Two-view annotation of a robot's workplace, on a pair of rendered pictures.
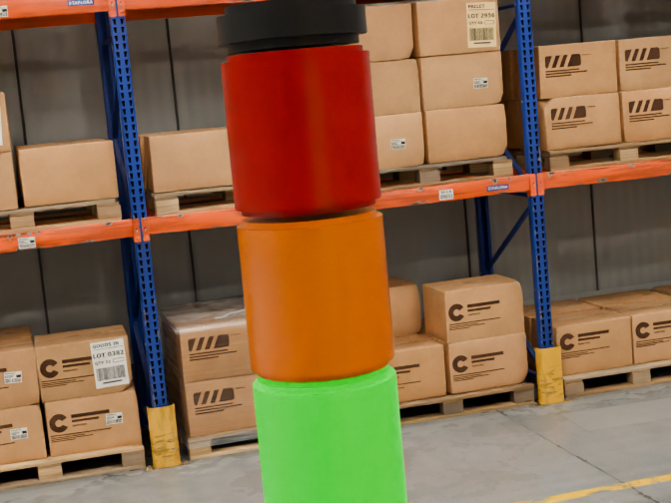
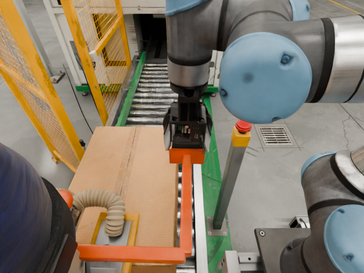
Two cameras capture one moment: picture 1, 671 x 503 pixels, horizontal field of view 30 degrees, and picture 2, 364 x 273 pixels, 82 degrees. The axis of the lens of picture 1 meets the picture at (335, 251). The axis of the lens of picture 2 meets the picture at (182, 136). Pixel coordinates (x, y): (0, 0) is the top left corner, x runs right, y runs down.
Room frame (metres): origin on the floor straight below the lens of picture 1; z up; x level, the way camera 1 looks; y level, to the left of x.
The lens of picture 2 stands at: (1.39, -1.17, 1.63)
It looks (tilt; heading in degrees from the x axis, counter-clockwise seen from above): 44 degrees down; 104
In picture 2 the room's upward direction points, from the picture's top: straight up
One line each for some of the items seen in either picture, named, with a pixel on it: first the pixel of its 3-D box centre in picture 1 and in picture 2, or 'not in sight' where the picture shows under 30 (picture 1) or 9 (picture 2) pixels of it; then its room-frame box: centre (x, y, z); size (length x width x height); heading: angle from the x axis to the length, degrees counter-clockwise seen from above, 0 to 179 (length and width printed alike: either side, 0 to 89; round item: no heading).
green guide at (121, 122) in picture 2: not in sight; (127, 91); (0.51, 0.31, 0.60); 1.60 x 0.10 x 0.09; 104
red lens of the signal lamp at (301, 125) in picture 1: (301, 130); not in sight; (0.42, 0.01, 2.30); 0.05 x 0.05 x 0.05
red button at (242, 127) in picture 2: not in sight; (242, 127); (1.48, -0.44, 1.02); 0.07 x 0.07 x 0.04
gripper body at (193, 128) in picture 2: not in sight; (188, 108); (1.32, -0.83, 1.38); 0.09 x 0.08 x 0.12; 103
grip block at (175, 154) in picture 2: not in sight; (187, 144); (1.31, -0.81, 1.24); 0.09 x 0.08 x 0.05; 13
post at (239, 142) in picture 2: not in sight; (226, 191); (1.48, -0.44, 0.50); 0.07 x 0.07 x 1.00; 14
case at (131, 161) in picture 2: not in sight; (132, 203); (1.06, -0.76, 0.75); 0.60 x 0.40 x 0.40; 104
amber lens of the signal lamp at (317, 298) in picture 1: (316, 290); not in sight; (0.42, 0.01, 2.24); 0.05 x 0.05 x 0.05
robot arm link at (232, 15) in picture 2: not in sight; (259, 30); (1.42, -0.84, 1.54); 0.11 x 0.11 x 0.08; 0
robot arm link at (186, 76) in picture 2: not in sight; (190, 69); (1.32, -0.83, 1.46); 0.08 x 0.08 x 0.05
